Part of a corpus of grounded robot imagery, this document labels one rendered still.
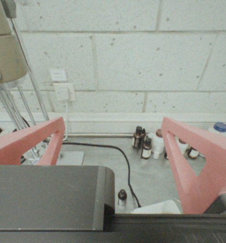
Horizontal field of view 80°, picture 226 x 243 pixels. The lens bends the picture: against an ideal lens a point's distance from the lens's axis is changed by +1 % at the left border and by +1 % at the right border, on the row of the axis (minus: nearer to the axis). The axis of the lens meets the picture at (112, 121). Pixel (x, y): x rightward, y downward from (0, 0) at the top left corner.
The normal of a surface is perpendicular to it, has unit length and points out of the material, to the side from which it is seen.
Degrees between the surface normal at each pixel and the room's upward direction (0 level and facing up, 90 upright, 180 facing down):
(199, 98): 90
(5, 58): 90
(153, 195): 0
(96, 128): 90
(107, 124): 90
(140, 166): 0
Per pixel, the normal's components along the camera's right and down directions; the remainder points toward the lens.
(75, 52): 0.00, 0.59
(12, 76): 0.84, 0.32
